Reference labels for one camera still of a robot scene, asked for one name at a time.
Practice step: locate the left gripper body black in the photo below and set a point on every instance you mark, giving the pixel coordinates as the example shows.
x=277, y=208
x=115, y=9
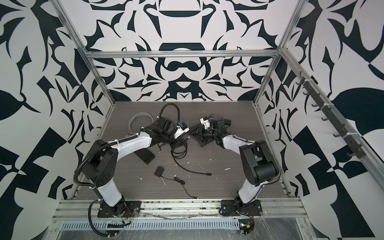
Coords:
x=170, y=139

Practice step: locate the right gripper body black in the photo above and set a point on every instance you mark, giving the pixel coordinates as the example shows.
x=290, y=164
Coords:
x=207, y=135

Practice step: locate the black network switch box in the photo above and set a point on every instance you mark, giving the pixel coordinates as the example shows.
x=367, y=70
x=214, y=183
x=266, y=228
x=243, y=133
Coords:
x=193, y=132

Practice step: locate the black wall power adapter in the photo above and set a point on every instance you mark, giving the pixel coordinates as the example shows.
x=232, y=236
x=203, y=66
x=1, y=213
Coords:
x=227, y=122

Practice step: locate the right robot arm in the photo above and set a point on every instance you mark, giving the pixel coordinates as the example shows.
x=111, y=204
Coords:
x=259, y=164

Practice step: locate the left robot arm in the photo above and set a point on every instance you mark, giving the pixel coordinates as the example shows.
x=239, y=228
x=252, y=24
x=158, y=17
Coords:
x=96, y=171

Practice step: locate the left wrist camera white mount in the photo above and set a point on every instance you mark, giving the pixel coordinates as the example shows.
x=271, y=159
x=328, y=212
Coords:
x=182, y=129

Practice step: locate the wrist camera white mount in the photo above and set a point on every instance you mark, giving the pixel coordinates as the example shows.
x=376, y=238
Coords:
x=182, y=129
x=206, y=122

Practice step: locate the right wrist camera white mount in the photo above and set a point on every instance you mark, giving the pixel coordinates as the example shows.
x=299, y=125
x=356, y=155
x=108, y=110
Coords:
x=206, y=122

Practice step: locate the small black adapter with cable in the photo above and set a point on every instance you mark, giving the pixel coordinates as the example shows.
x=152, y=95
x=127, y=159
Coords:
x=159, y=173

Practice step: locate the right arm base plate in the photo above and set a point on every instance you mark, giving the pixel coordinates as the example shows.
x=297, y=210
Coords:
x=236, y=208

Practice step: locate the white slotted cable duct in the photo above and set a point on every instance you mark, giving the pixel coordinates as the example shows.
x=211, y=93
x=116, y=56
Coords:
x=190, y=224

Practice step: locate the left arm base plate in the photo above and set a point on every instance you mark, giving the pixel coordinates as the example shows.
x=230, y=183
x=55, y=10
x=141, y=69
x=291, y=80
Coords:
x=127, y=209

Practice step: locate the aluminium frame crossbar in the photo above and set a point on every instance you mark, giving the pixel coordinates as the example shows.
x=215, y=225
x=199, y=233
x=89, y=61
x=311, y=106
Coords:
x=180, y=54

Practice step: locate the front aluminium rail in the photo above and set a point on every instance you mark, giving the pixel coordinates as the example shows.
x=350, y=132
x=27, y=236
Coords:
x=183, y=209

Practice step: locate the wall hook rack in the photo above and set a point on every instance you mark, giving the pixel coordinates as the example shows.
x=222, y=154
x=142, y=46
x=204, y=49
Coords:
x=333, y=115

